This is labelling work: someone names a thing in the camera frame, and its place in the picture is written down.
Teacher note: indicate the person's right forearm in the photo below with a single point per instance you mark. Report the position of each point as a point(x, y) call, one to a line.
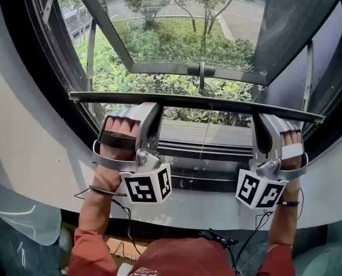
point(285, 223)

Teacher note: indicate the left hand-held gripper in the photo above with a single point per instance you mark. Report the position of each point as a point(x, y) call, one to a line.
point(145, 187)

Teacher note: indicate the window with dark frame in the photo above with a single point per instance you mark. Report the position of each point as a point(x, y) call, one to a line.
point(188, 101)

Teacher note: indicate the black waist device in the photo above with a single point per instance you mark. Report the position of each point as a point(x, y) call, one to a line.
point(216, 237)

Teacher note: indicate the thin-trunk tree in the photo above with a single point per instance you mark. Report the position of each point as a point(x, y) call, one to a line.
point(205, 24)

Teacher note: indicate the person's red shirt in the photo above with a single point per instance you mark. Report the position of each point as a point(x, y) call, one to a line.
point(182, 257)

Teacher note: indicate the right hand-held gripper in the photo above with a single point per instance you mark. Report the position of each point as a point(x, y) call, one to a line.
point(259, 188)

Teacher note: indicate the open glass window sash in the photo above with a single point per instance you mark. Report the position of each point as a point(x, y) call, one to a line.
point(159, 68)

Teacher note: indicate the person's left forearm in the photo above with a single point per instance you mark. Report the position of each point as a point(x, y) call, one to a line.
point(100, 200)

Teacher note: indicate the person's right hand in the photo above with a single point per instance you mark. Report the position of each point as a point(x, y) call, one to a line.
point(292, 138)

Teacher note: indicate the parked grey car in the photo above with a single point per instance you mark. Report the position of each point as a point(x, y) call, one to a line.
point(77, 22)

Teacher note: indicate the black window frame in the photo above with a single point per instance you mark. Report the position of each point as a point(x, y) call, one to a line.
point(44, 68)

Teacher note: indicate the fixed glass pane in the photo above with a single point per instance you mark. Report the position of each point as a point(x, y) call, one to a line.
point(211, 170)

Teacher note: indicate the person's left hand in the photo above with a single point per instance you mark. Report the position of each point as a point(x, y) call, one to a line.
point(119, 125)

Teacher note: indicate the cardboard box with items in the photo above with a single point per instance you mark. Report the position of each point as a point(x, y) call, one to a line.
point(122, 247)

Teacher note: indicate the white toilet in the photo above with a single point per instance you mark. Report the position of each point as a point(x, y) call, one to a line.
point(27, 220)

